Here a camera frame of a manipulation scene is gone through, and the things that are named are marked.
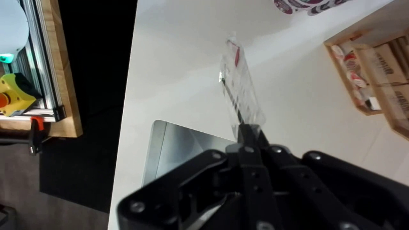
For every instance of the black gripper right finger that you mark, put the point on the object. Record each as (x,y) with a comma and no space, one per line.
(332,196)

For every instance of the coffee pod carousel rack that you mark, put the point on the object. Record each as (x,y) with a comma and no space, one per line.
(307,5)

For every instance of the wooden condiment stand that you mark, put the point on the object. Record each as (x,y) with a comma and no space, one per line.
(340,85)

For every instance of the wooden edged robot table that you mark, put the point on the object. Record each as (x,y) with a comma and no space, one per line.
(59,64)

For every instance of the brown sugar packet boxes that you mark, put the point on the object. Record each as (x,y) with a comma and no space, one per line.
(391,72)

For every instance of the creamer cups row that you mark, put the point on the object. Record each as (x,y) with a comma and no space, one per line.
(355,77)

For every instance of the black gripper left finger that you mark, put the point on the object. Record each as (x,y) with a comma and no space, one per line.
(192,192)

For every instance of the clear plastic cutlery packet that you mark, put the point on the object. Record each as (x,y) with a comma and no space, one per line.
(240,85)

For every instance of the yellow emergency stop button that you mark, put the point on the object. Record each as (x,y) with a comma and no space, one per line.
(13,96)

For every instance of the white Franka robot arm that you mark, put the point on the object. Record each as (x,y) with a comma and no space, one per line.
(10,26)

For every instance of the red black clamp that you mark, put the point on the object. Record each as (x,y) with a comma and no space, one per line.
(36,132)

